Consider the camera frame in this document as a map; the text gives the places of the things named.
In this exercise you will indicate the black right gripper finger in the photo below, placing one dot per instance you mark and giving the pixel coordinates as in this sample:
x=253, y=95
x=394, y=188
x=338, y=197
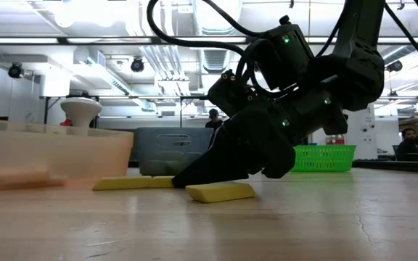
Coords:
x=245, y=152

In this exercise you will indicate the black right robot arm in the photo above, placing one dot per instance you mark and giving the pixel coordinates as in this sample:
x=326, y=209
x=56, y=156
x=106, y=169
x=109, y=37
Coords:
x=361, y=54

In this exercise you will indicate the green plastic mesh basket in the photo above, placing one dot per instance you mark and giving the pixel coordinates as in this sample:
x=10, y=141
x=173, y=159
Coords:
x=325, y=158

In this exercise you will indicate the white building pillar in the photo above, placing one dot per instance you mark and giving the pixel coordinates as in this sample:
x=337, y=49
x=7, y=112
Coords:
x=361, y=137

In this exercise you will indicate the dark grey plastic bin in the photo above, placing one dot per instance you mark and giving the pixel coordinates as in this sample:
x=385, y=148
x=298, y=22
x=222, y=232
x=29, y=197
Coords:
x=172, y=152

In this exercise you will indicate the black ceiling spotlight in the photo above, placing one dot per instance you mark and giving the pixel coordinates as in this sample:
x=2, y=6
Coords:
x=15, y=70
x=137, y=65
x=394, y=66

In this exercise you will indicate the seated person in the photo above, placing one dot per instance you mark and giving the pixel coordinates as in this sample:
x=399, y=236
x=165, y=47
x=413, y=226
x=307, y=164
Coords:
x=408, y=145

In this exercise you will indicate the orange translucent plastic bin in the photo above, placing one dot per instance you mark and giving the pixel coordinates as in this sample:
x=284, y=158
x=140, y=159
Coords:
x=49, y=156

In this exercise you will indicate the black overhead light bar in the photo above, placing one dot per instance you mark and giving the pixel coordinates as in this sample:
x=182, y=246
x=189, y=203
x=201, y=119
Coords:
x=62, y=40

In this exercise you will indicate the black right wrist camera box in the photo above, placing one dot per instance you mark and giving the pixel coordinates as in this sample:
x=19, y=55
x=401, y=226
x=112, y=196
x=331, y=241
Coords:
x=230, y=92

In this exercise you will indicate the black metal table frame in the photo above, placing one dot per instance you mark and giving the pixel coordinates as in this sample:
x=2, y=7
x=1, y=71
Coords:
x=394, y=166

